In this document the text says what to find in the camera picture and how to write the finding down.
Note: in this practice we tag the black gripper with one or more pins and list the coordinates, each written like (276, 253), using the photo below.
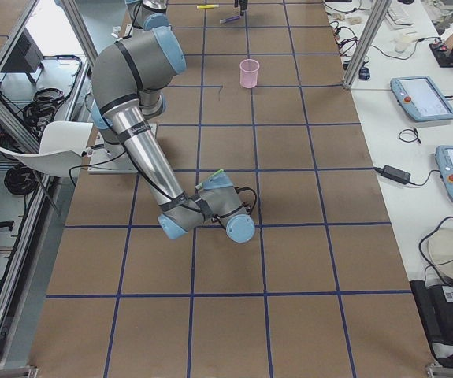
(243, 5)

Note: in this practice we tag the purple highlighter pen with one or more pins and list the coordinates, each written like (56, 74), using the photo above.
(231, 19)

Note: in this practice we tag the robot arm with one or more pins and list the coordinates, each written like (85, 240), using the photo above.
(127, 80)
(147, 14)

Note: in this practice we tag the pink mesh cup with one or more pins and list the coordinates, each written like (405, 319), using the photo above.
(248, 77)

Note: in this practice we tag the white paper cup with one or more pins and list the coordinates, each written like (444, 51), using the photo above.
(402, 43)

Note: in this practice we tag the yellow highlighter pen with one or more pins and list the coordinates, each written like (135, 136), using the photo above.
(207, 6)

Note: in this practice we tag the green highlighter pen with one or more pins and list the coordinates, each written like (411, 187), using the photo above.
(200, 185)

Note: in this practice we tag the teach pendant tablet far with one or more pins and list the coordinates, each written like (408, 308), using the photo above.
(421, 99)

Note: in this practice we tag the white plastic chair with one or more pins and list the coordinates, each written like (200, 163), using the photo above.
(61, 147)

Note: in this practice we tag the black power adapter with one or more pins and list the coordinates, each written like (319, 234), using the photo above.
(394, 174)

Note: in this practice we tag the aluminium frame post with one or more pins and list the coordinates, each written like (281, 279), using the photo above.
(373, 23)

